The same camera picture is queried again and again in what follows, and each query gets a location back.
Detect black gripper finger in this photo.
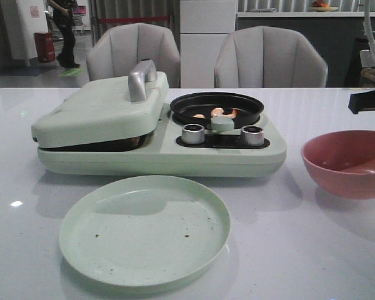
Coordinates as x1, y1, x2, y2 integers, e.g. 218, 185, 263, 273
348, 90, 375, 114

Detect pink plastic bowl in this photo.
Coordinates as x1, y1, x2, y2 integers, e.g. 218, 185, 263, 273
301, 130, 375, 200

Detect orange shrimp pieces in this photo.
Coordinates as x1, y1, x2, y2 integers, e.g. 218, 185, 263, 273
193, 107, 238, 119

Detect mint green breakfast maker lid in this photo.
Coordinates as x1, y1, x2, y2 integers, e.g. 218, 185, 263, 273
31, 61, 169, 149

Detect mint green breakfast maker base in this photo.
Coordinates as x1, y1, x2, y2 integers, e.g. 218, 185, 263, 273
37, 104, 287, 178

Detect grey kitchen counter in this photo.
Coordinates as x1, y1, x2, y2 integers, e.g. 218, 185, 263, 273
236, 11, 364, 88

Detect fruit plate on counter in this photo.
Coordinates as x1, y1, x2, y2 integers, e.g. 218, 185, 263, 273
310, 0, 339, 13

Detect right grey upholstered chair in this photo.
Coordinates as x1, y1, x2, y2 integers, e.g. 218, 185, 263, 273
214, 26, 328, 88

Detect grey upholstered chair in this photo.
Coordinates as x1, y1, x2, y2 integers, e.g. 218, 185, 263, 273
214, 26, 328, 88
86, 23, 181, 88

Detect right silver control knob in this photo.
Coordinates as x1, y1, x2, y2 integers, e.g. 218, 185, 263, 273
240, 125, 264, 146

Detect silver control knob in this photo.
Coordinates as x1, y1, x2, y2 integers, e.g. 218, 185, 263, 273
181, 124, 205, 145
240, 125, 264, 146

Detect black round frying pan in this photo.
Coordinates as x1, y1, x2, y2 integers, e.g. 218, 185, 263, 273
170, 91, 264, 129

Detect left silver control knob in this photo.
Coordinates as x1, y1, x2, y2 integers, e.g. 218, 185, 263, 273
181, 124, 205, 145

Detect white refrigerator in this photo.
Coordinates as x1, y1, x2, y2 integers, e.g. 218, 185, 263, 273
179, 1, 238, 88

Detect mint green round plate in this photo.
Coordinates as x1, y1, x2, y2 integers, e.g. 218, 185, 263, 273
59, 175, 231, 293

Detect left grey upholstered chair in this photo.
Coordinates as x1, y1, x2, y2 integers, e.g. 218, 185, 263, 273
86, 23, 181, 88

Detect red barrier tape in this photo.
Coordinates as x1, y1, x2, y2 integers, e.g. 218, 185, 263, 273
97, 16, 171, 24

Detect person in background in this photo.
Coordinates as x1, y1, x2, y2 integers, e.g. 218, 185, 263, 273
47, 0, 80, 68

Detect red trash bin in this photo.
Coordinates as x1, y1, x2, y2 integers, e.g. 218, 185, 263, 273
34, 32, 56, 63

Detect white wrapped cable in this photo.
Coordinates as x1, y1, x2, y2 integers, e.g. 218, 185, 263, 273
362, 0, 375, 67

